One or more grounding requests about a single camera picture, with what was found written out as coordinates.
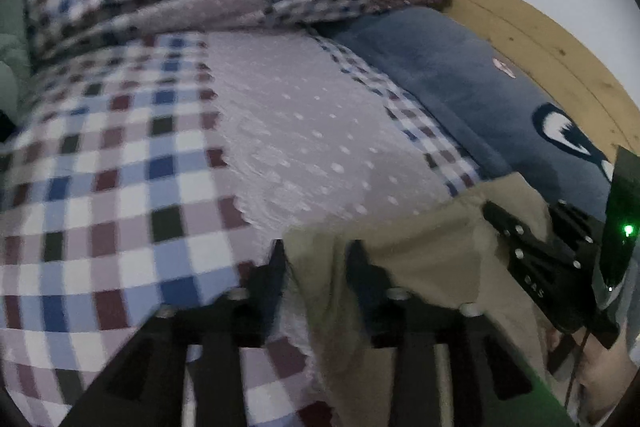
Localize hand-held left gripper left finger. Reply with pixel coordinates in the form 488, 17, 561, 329
60, 239, 286, 427

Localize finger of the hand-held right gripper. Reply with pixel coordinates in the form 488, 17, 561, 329
482, 201, 531, 258
547, 202, 601, 253

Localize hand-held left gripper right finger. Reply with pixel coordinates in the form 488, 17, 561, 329
347, 239, 576, 427

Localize beige pants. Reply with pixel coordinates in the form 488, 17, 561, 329
282, 174, 596, 427

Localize person's right forearm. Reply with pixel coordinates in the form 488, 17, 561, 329
570, 332, 640, 427

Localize blue plush blanket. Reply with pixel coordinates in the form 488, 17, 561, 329
315, 4, 618, 228

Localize checkered bed sheet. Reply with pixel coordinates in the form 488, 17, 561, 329
0, 29, 483, 427

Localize wooden headboard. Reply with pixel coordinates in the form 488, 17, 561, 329
442, 0, 640, 168

